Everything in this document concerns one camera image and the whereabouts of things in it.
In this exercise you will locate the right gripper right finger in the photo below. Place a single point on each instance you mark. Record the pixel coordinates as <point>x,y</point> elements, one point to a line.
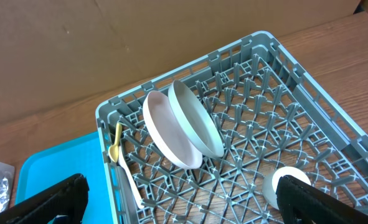
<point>299,202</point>

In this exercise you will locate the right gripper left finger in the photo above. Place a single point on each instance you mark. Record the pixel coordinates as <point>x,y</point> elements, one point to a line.
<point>64,202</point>

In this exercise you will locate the white plastic cup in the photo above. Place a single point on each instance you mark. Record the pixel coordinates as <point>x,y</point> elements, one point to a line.
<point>270,182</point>

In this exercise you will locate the yellow plastic spoon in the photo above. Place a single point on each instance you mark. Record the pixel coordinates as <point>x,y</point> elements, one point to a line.
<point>113,150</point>

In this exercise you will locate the white plastic fork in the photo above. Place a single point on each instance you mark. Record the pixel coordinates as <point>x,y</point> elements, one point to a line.
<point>134,189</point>

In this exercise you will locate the grey dishwasher rack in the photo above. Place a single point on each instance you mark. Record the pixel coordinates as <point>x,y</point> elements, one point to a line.
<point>269,112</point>

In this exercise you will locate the white plate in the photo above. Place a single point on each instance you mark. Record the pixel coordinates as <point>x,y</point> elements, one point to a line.
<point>167,134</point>

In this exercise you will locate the grey deep plate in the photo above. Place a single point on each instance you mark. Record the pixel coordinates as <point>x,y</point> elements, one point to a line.
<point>194,120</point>

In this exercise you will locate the teal serving tray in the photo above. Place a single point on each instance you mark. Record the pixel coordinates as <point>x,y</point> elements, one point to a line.
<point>47,168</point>

